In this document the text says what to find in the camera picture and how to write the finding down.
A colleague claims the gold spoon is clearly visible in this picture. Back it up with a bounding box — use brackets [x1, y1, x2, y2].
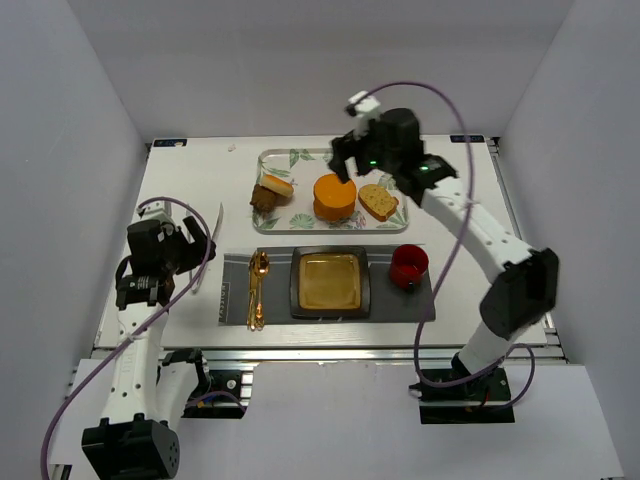
[252, 251, 270, 330]

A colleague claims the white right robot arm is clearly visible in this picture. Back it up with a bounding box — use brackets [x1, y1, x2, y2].
[329, 106, 559, 387]

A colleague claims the blue table label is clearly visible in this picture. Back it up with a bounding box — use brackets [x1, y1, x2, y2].
[449, 135, 485, 143]
[153, 139, 187, 148]

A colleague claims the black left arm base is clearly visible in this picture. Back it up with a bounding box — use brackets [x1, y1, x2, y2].
[156, 348, 246, 419]

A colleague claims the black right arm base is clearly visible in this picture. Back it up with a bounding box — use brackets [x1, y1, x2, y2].
[409, 355, 515, 425]

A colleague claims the leaf-patterned serving tray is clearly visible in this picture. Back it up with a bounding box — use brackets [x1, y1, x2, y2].
[252, 148, 409, 234]

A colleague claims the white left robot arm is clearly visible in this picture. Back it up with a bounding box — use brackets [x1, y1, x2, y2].
[81, 202, 215, 479]

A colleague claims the red enamel mug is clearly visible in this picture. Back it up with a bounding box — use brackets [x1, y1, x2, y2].
[389, 244, 429, 292]

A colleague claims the grey placemat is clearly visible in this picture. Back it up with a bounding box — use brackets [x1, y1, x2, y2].
[219, 245, 432, 326]

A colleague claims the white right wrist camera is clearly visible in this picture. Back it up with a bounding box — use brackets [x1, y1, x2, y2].
[345, 90, 381, 119]

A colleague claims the brown chocolate muffin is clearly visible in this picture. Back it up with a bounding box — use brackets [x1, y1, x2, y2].
[250, 184, 278, 215]

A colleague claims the orange round bread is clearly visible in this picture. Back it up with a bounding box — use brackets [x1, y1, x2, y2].
[313, 173, 357, 222]

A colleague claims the blue table label right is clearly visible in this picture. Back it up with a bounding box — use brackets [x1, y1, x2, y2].
[449, 135, 485, 143]

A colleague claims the black square plate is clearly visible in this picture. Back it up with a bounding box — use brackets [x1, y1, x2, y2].
[290, 246, 371, 319]

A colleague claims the blue table label left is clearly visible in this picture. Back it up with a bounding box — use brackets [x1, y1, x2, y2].
[153, 139, 187, 148]

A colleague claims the sliced seeded bread loaf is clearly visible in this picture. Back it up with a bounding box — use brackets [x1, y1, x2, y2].
[358, 184, 399, 222]

